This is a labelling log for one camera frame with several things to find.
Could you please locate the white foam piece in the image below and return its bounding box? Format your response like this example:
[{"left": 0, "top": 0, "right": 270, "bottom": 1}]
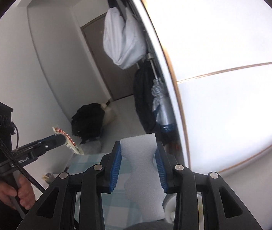
[{"left": 120, "top": 134, "right": 166, "bottom": 222}]

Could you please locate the red white clear wrapper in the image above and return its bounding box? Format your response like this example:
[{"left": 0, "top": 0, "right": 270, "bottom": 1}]
[{"left": 52, "top": 127, "right": 84, "bottom": 155}]

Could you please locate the silver blue folded umbrella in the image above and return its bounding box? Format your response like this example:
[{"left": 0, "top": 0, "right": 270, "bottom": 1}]
[{"left": 146, "top": 53, "right": 176, "bottom": 133}]

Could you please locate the teal checked tablecloth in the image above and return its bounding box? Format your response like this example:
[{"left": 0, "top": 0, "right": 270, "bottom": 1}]
[{"left": 67, "top": 153, "right": 142, "bottom": 229}]

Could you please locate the cream tote bag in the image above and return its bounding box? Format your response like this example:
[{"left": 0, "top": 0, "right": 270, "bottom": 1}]
[{"left": 101, "top": 100, "right": 116, "bottom": 127}]

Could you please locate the person's left hand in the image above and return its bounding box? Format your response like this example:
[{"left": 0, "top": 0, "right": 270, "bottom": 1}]
[{"left": 0, "top": 174, "right": 36, "bottom": 210}]

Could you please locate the black braided cable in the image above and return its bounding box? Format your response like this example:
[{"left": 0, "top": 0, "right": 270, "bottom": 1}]
[{"left": 0, "top": 118, "right": 46, "bottom": 194}]

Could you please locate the grey door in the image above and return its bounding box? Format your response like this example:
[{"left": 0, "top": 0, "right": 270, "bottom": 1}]
[{"left": 80, "top": 13, "right": 138, "bottom": 101}]

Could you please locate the black hanging backpack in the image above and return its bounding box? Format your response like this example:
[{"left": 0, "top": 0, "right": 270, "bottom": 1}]
[{"left": 133, "top": 61, "right": 159, "bottom": 134}]

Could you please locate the black bag on floor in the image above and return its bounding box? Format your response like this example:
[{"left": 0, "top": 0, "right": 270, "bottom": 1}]
[{"left": 71, "top": 103, "right": 105, "bottom": 144}]

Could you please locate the white hanging garment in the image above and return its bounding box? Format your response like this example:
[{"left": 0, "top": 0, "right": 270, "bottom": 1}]
[{"left": 103, "top": 7, "right": 146, "bottom": 70}]

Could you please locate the grey plastic mailer bag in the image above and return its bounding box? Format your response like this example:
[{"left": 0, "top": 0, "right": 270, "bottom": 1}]
[{"left": 79, "top": 140, "right": 102, "bottom": 155}]

